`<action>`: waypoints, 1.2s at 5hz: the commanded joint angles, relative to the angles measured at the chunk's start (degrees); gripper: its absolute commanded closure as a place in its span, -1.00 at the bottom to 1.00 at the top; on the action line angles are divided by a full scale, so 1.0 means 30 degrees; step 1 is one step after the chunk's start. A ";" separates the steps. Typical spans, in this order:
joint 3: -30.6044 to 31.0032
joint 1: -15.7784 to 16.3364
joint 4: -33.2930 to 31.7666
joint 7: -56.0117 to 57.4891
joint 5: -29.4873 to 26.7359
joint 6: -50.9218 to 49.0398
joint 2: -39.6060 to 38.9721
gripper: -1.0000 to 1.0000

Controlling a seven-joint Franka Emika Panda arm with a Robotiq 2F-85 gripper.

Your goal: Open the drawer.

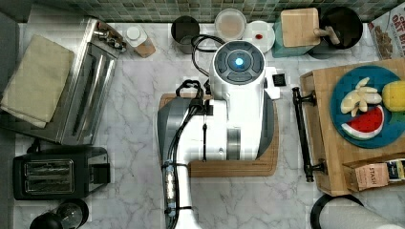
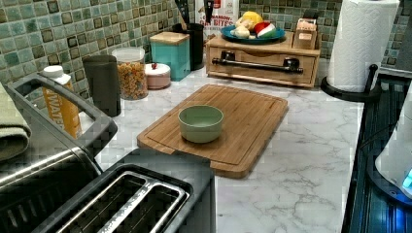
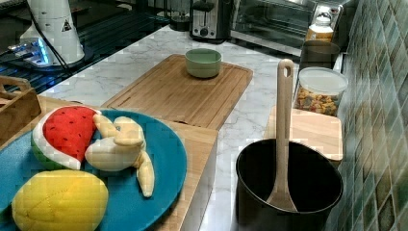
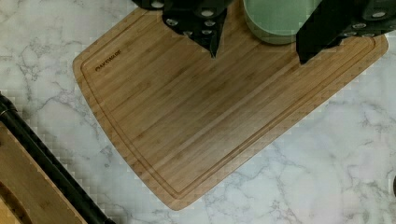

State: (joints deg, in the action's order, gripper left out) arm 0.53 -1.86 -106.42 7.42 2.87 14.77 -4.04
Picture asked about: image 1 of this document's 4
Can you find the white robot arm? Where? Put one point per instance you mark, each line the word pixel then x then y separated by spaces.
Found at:
pixel 236 123

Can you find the Stash tea box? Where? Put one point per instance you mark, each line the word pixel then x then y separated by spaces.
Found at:
pixel 372 176

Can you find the stainless toaster oven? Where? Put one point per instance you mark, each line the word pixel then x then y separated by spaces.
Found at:
pixel 96 46

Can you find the teal box with wooden lid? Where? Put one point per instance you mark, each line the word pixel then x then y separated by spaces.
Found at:
pixel 294 32

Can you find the watermelon slice toy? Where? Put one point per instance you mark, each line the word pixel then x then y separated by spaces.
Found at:
pixel 367 125

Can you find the peeled banana toy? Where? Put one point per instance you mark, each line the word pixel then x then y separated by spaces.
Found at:
pixel 360 98

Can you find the clear lidded container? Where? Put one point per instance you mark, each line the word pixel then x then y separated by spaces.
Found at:
pixel 230 24

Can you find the yellow fruit toy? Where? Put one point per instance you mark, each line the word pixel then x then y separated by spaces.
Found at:
pixel 393 96

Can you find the wooden drawer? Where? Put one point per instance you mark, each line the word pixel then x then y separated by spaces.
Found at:
pixel 325 141

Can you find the white round lid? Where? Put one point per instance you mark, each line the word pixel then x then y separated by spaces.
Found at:
pixel 261 34

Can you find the wooden utensil handle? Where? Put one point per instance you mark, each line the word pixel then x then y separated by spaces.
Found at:
pixel 329 32

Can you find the beige folded towel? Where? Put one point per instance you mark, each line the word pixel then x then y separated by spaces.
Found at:
pixel 37 84

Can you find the wooden cutting board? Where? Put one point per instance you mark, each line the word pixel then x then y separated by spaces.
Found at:
pixel 264 166

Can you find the black toaster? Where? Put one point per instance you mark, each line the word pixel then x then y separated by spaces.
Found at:
pixel 60 173

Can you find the white bottle with cork base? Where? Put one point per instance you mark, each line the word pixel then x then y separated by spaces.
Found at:
pixel 139 40

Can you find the black kettle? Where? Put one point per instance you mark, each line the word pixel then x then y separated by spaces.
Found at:
pixel 70 214

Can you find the black round canister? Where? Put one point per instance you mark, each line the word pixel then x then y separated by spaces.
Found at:
pixel 183 29

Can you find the cereal box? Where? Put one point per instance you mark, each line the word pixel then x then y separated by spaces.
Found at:
pixel 388 33

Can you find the blue plate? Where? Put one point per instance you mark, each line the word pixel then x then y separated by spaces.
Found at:
pixel 393 127

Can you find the black utensil holder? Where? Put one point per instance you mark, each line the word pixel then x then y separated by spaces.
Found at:
pixel 348 28

